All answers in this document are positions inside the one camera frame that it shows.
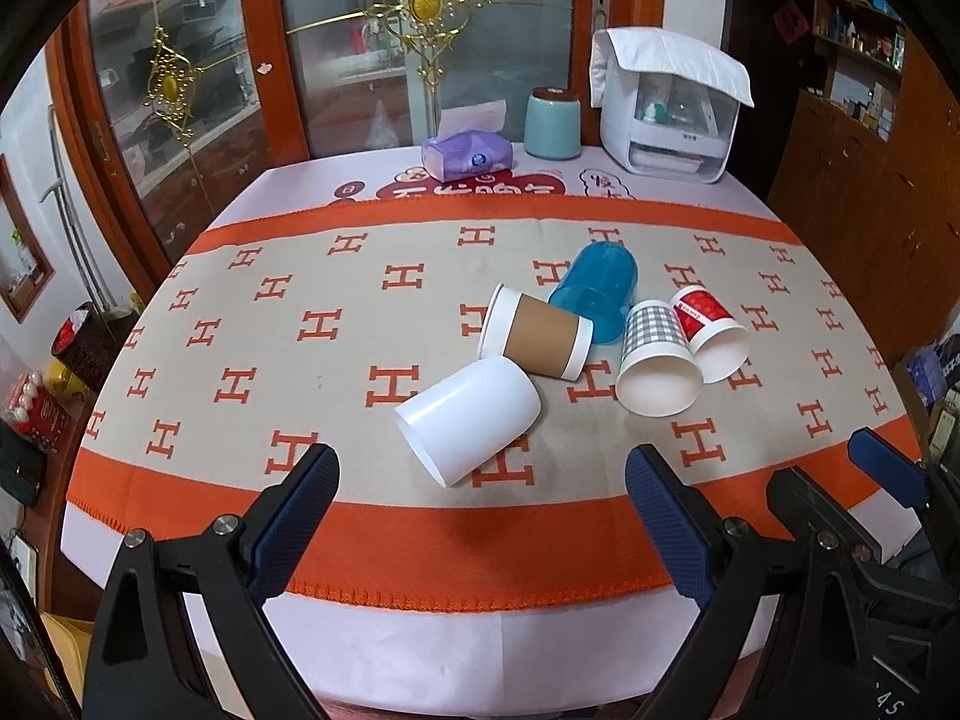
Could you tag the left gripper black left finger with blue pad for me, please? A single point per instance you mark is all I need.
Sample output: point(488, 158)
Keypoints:
point(144, 661)

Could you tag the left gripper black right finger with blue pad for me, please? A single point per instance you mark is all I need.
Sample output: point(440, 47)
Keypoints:
point(816, 662)

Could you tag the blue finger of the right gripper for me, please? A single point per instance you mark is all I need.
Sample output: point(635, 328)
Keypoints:
point(900, 477)

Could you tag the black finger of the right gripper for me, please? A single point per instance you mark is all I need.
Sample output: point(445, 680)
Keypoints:
point(800, 504)

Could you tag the plain white cup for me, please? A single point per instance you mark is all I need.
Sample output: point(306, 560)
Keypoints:
point(468, 417)

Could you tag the red white paper cup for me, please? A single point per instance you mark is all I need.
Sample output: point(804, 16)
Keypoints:
point(719, 344)

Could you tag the grey checked paper cup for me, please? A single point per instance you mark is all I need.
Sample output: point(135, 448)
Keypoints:
point(658, 376)

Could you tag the blue translucent plastic cup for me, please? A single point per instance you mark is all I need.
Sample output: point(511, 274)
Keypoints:
point(600, 286)

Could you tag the brown sleeve paper cup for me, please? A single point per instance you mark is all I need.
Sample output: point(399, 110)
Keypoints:
point(541, 338)

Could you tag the white printed tablecloth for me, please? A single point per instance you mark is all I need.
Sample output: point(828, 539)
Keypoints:
point(503, 662)

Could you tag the orange beige H blanket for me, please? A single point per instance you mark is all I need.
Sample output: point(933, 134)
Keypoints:
point(275, 333)

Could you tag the white countertop appliance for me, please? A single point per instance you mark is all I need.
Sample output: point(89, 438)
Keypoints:
point(675, 120)

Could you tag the wooden shelf with items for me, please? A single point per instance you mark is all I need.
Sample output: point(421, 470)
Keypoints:
point(865, 42)

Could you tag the white cloth on appliance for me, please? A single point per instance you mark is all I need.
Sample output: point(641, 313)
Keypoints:
point(643, 49)

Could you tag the teal canister brown lid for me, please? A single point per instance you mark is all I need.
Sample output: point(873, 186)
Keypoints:
point(552, 129)

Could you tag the purple tissue pack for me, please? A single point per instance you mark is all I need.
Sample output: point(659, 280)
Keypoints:
point(466, 154)

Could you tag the wooden glass cabinet doors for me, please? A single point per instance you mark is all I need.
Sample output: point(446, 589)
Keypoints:
point(170, 109)

